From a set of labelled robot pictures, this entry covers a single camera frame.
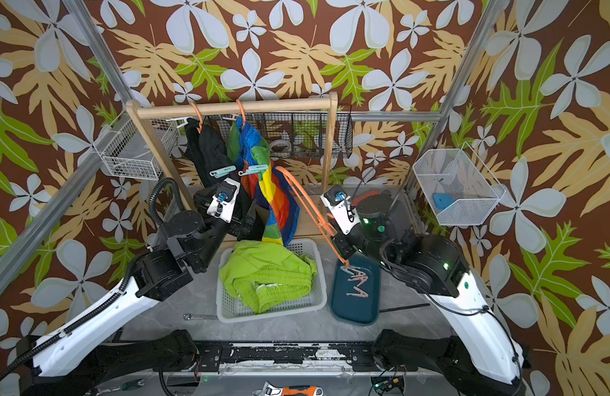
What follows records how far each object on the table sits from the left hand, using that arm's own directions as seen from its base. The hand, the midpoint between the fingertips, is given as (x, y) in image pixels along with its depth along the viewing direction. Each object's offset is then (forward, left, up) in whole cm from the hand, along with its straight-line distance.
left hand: (233, 191), depth 60 cm
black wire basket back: (+44, -14, -14) cm, 49 cm away
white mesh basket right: (+16, -71, -16) cm, 74 cm away
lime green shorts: (-7, -4, -33) cm, 34 cm away
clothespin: (-3, -38, -42) cm, 56 cm away
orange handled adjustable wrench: (-38, -13, -42) cm, 58 cm away
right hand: (-7, -24, -2) cm, 25 cm away
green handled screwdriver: (-37, +32, -41) cm, 64 cm away
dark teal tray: (-9, -36, -43) cm, 57 cm away
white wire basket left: (+25, +44, -9) cm, 51 cm away
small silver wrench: (-18, +21, -42) cm, 51 cm away
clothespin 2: (-10, -38, -42) cm, 57 cm away
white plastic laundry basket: (-17, +7, -38) cm, 43 cm away
